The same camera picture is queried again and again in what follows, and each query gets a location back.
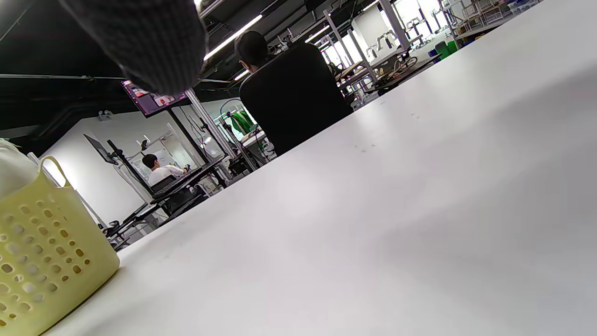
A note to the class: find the ceiling light strip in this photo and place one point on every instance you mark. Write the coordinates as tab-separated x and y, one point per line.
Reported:
233	37

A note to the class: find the black office chair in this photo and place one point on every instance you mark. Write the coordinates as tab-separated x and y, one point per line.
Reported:
294	98

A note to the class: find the black tilted monitor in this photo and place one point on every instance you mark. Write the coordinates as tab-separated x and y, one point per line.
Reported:
100	148

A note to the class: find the hanging computer monitor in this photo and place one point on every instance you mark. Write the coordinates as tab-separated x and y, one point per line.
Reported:
149	101

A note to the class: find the aluminium frame post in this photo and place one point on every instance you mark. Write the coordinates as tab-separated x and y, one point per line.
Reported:
210	122

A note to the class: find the green cloth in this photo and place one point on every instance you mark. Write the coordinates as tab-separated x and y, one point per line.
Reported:
242	122

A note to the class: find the person's right hand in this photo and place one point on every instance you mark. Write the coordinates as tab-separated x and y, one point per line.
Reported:
154	42

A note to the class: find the yellow plastic basket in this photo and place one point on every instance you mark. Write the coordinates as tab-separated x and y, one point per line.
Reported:
51	261

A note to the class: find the cream tote bag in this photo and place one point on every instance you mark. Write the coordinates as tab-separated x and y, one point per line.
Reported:
14	168

